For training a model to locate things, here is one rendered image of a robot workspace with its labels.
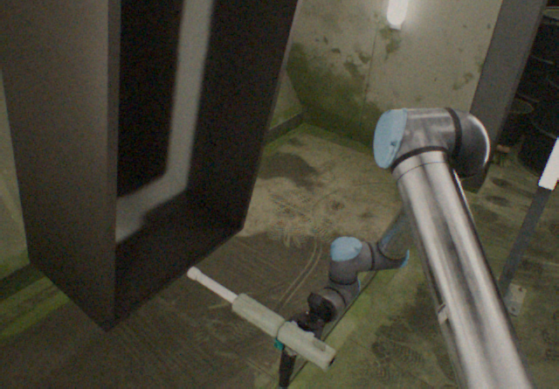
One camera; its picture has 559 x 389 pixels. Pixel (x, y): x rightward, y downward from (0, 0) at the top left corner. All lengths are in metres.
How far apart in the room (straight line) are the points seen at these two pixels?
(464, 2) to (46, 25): 2.22
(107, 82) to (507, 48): 2.24
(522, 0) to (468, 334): 2.13
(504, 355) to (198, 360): 1.25
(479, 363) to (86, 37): 0.81
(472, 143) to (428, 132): 0.11
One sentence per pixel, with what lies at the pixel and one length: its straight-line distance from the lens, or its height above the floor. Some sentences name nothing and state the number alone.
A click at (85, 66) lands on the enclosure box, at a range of 0.91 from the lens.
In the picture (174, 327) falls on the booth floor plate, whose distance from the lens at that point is 1.94.
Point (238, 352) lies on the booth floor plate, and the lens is 1.85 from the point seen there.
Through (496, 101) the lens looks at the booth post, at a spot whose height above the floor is 0.59.
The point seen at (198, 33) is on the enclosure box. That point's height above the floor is 1.12.
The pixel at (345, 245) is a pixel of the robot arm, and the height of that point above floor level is 0.63.
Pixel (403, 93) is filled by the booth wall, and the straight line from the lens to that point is 2.99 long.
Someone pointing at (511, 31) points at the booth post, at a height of 0.97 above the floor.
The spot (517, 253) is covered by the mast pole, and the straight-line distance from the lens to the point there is 2.23.
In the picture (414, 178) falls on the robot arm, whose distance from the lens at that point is 0.88.
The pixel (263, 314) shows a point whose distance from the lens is 1.27.
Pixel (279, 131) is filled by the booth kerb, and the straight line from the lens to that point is 3.17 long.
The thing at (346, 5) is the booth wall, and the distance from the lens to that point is 3.04.
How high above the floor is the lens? 1.52
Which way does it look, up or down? 32 degrees down
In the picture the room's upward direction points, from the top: 4 degrees clockwise
